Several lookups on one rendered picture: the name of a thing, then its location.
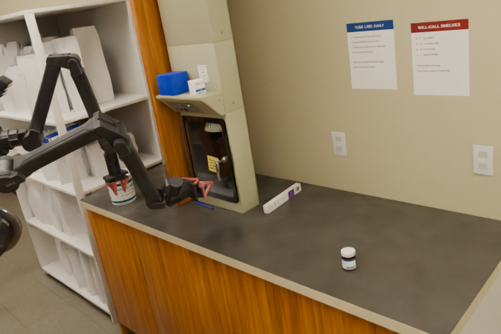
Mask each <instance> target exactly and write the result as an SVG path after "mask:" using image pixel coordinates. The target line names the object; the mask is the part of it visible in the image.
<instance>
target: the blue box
mask: <svg viewBox="0 0 501 334"><path fill-rule="evenodd" d="M156 77H157V84H158V87H159V91H160V95H169V96H174V95H179V94H181V93H184V92H188V91H189V85H188V81H189V79H188V75H187V71H173V72H168V73H165V74H161V75H157V76H156Z"/></svg>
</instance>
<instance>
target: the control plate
mask: <svg viewBox="0 0 501 334"><path fill-rule="evenodd" d="M166 103H167V104H168V105H170V106H171V107H173V108H174V109H176V108H177V109H178V110H177V109H176V110H177V111H179V112H189V113H204V112H203V111H201V110H200V109H198V108H197V107H196V106H195V105H194V104H189V103H176V102H166ZM182 105H183V106H182ZM187 105H189V106H187ZM184 108H186V109H187V110H189V109H190V110H189V111H186V110H184ZM180 109H182V110H180ZM192 110H193V111H192ZM195 110H197V111H195Z"/></svg>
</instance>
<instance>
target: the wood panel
mask: <svg viewBox="0 0 501 334"><path fill-rule="evenodd" d="M129 2H130V8H131V12H132V15H133V21H134V25H135V29H136V35H137V39H138V43H139V49H140V52H141V56H142V62H143V66H144V70H145V76H146V79H147V83H148V89H149V92H150V97H151V103H152V106H153V110H154V116H155V119H156V123H157V130H158V134H159V137H160V143H161V147H162V150H163V156H164V160H165V164H166V170H167V174H168V178H170V177H173V176H177V177H180V178H182V177H191V175H190V171H189V165H188V161H187V157H186V150H185V146H184V142H183V136H182V132H181V128H180V121H179V117H178V116H180V112H175V111H173V109H171V108H170V107H168V106H167V105H165V104H164V103H163V102H161V101H160V100H158V99H157V98H156V96H157V95H159V94H160V91H159V87H158V84H157V77H156V76H157V75H161V74H165V73H168V72H171V64H170V60H169V56H168V49H167V46H166V39H165V35H164V31H163V24H162V20H161V16H160V10H159V6H158V2H157V0H129ZM190 200H192V198H190V197H188V198H186V199H184V200H182V201H180V202H179V203H177V204H175V206H180V205H181V204H184V203H186V202H187V201H190Z"/></svg>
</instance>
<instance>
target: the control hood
mask: <svg viewBox="0 0 501 334"><path fill-rule="evenodd" d="M156 98H157V99H158V100H160V101H161V102H163V103H164V104H165V105H167V106H168V107H170V108H171V109H173V111H175V112H179V111H177V110H176V109H174V108H173V107H171V106H170V105H168V104H167V103H166V102H176V103H189V104H194V105H195V106H196V107H197V108H198V109H200V110H201V111H203V112H204V113H200V114H209V115H218V116H222V115H224V114H225V110H224V102H223V98H222V93H221V91H206V93H204V94H201V95H190V92H189V91H188V92H184V93H181V94H179V95H174V96H169V95H157V96H156Z"/></svg>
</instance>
